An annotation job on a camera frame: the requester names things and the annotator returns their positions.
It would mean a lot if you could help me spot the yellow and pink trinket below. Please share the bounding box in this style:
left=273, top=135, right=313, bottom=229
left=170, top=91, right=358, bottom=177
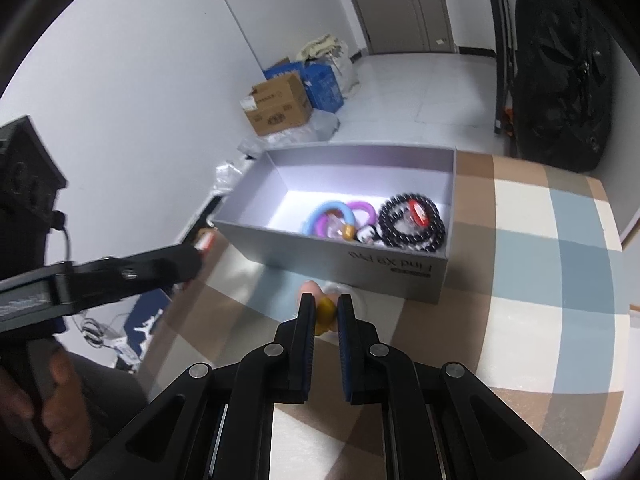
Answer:
left=298, top=281, right=350, bottom=336

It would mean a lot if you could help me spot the red and white round case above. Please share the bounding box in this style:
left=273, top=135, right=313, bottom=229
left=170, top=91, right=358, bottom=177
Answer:
left=408, top=198, right=432, bottom=230

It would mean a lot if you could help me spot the grey cardboard jewelry box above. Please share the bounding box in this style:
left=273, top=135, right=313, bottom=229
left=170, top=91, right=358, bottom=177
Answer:
left=214, top=144, right=457, bottom=304

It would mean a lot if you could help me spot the person's left hand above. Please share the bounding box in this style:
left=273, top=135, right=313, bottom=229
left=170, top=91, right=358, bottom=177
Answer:
left=1, top=346, right=92, bottom=470

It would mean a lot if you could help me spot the small panda charm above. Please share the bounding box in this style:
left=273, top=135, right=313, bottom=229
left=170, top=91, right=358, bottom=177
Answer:
left=356, top=224, right=382, bottom=245

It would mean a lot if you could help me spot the white crumpled plastic bag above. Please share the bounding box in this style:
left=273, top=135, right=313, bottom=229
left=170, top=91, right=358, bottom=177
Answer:
left=212, top=158, right=254, bottom=196

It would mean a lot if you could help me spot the grey plastic parcel bag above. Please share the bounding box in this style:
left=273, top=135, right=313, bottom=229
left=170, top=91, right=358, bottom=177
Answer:
left=238, top=110, right=341, bottom=158

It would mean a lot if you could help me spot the brown cardboard box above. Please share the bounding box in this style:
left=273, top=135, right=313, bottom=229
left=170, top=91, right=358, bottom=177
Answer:
left=240, top=73, right=312, bottom=136

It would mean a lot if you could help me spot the blue cardboard box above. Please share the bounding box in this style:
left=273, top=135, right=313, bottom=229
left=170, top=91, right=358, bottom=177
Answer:
left=264, top=62, right=344, bottom=113

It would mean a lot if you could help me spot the white plastic bag with cloth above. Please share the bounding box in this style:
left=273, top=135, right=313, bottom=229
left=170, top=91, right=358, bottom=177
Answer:
left=295, top=34, right=359, bottom=96

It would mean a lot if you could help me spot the grey door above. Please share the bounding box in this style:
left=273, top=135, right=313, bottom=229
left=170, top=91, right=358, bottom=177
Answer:
left=352, top=0, right=456, bottom=54

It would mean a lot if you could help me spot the black large bag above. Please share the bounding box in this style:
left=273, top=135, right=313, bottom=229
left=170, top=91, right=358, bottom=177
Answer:
left=513, top=0, right=614, bottom=172

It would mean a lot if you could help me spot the blue ring bracelet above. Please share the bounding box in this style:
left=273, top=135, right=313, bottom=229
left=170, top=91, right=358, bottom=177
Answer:
left=301, top=199, right=357, bottom=239

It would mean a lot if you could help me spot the black bead bracelet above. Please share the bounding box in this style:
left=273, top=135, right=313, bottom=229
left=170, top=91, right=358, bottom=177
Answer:
left=377, top=193, right=447, bottom=253

